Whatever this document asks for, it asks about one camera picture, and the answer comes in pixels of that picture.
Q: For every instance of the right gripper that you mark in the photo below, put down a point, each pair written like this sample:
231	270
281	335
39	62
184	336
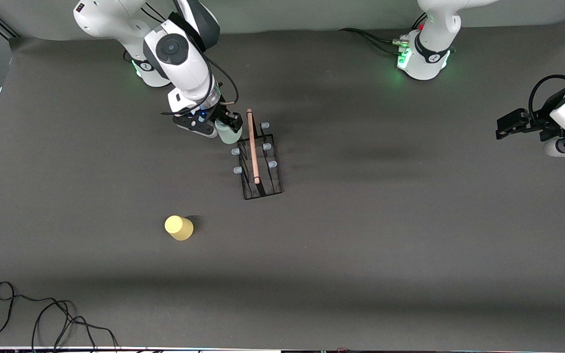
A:
224	114

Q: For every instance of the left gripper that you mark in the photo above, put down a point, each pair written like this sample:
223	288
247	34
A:
542	120

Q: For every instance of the pale green plastic cup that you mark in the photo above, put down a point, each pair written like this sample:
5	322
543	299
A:
227	135

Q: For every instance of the yellow plastic cup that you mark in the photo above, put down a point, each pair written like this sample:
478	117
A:
179	228

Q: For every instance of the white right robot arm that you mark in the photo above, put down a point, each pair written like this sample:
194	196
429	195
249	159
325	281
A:
184	63

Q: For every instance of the dark grey table mat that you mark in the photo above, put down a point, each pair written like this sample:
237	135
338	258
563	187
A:
410	220

